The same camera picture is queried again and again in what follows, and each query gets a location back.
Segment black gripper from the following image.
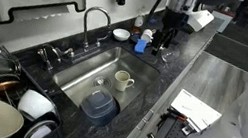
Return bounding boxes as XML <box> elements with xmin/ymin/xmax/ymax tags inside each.
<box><xmin>150</xmin><ymin>6</ymin><xmax>188</xmax><ymax>61</ymax></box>

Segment plain white mug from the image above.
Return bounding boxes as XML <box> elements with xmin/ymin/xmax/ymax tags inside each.
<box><xmin>111</xmin><ymin>69</ymin><xmax>137</xmax><ymax>94</ymax></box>

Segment printed white mug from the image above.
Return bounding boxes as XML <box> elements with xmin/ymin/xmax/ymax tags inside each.
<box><xmin>139</xmin><ymin>26</ymin><xmax>157</xmax><ymax>45</ymax></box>

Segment stainless steel sink basin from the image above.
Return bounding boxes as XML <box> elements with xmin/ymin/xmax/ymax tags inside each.
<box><xmin>47</xmin><ymin>36</ymin><xmax>164</xmax><ymax>126</ymax></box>

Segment metal sink drain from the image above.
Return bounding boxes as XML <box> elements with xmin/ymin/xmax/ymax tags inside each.
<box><xmin>92</xmin><ymin>74</ymin><xmax>113</xmax><ymax>91</ymax></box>

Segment clear glass bowl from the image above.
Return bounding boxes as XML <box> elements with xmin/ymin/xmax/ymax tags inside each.
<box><xmin>159</xmin><ymin>42</ymin><xmax>183</xmax><ymax>66</ymax></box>

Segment blue sponge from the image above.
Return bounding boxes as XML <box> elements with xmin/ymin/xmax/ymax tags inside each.
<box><xmin>133</xmin><ymin>38</ymin><xmax>149</xmax><ymax>55</ymax></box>

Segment dark round plate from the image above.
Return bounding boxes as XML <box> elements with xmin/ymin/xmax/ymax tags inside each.
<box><xmin>128</xmin><ymin>31</ymin><xmax>156</xmax><ymax>50</ymax></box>

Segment clear dish soap bottle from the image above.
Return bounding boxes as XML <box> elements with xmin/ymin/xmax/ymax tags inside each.
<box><xmin>130</xmin><ymin>12</ymin><xmax>146</xmax><ymax>36</ymax></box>

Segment small white bowl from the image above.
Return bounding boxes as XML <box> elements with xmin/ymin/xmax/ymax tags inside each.
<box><xmin>111</xmin><ymin>27</ymin><xmax>132</xmax><ymax>44</ymax></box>

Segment white paper sheets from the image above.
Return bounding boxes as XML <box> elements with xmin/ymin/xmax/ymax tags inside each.
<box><xmin>166</xmin><ymin>86</ymin><xmax>226</xmax><ymax>137</ymax></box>

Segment chrome gooseneck faucet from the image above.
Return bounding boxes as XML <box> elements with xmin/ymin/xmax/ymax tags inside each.
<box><xmin>77</xmin><ymin>4</ymin><xmax>115</xmax><ymax>56</ymax></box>

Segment small chrome side spout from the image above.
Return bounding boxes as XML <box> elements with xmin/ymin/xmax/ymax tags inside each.
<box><xmin>34</xmin><ymin>42</ymin><xmax>65</xmax><ymax>73</ymax></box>

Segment black dish rack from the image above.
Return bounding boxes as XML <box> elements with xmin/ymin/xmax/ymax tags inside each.
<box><xmin>0</xmin><ymin>42</ymin><xmax>78</xmax><ymax>138</ymax></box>

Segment white bowl in rack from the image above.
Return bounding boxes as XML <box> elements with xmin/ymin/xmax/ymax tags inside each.
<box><xmin>15</xmin><ymin>87</ymin><xmax>60</xmax><ymax>125</ymax></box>

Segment white dish black rim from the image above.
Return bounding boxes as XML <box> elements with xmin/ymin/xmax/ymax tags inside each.
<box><xmin>22</xmin><ymin>116</ymin><xmax>60</xmax><ymax>138</ymax></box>

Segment copper bottomed pan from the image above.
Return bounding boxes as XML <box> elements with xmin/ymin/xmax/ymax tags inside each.
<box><xmin>0</xmin><ymin>73</ymin><xmax>24</xmax><ymax>102</ymax></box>

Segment thick black cable blue tape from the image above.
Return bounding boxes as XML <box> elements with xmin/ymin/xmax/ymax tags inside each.
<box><xmin>146</xmin><ymin>0</ymin><xmax>171</xmax><ymax>23</ymax></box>

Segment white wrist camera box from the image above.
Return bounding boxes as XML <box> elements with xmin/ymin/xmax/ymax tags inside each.
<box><xmin>185</xmin><ymin>7</ymin><xmax>217</xmax><ymax>36</ymax></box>

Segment chrome faucet lever handle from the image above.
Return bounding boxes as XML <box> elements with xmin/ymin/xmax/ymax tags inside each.
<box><xmin>95</xmin><ymin>27</ymin><xmax>114</xmax><ymax>50</ymax></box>
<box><xmin>52</xmin><ymin>44</ymin><xmax>78</xmax><ymax>62</ymax></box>

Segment silver cabinet handles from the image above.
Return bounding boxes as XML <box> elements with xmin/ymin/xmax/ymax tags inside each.
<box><xmin>135</xmin><ymin>107</ymin><xmax>156</xmax><ymax>133</ymax></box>

